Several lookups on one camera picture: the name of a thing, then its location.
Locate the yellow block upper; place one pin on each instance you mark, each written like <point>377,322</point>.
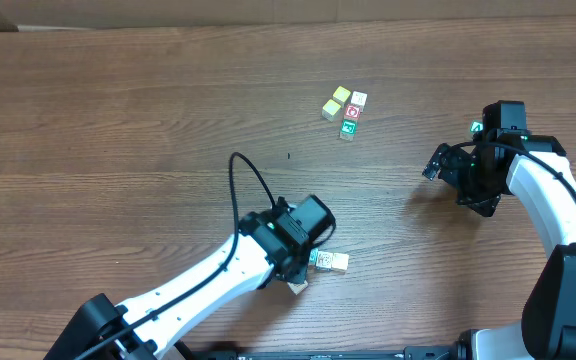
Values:
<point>341,95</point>

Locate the red circle block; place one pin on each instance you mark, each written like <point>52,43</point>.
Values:
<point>352,112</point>

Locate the green picture block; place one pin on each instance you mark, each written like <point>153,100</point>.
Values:
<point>348,129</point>

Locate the white block blue side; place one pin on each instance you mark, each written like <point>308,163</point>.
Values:
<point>298,288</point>

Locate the yellow plain wooden block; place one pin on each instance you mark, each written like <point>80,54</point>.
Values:
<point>340,262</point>

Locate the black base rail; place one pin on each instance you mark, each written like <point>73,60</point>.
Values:
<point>348,354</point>

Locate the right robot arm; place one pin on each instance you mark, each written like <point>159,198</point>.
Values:
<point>505,158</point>

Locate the yellow block lower left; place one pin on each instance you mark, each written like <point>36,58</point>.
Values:
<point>331,110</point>

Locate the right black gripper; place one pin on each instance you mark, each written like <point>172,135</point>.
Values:
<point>450,167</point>

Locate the white block top right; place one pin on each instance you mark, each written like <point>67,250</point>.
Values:
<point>358,99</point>

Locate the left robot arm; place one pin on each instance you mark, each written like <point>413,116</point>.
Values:
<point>273,245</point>

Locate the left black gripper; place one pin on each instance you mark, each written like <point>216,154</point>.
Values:
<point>297,270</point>

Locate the white block blue H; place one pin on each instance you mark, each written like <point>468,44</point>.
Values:
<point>324,261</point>

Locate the green letter A block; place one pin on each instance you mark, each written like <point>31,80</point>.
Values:
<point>476,127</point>

